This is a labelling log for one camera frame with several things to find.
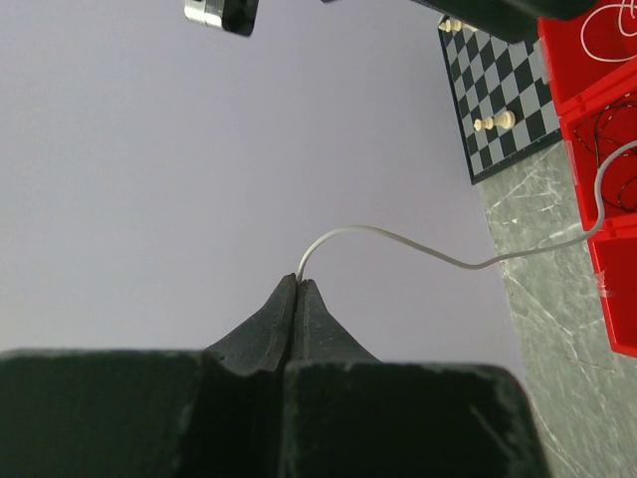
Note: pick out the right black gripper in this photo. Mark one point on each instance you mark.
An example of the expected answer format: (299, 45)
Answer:
(509, 20)

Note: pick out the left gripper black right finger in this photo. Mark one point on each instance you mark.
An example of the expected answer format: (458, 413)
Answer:
(319, 338)

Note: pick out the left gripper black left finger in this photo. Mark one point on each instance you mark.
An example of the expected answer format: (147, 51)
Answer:
(260, 342)

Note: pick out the red three-compartment plastic tray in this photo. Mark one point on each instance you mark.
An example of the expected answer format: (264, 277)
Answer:
(591, 64)

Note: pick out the black grey chessboard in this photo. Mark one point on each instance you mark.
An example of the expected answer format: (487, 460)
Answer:
(488, 76)

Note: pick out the cream chess piece right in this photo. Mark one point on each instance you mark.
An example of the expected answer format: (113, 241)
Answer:
(450, 25)

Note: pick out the cream chess piece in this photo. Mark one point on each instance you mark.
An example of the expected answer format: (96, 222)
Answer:
(450, 25)
(505, 120)

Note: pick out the cream chess piece left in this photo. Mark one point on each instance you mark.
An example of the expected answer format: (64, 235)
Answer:
(505, 120)

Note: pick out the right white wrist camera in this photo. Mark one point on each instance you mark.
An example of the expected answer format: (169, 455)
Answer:
(232, 16)

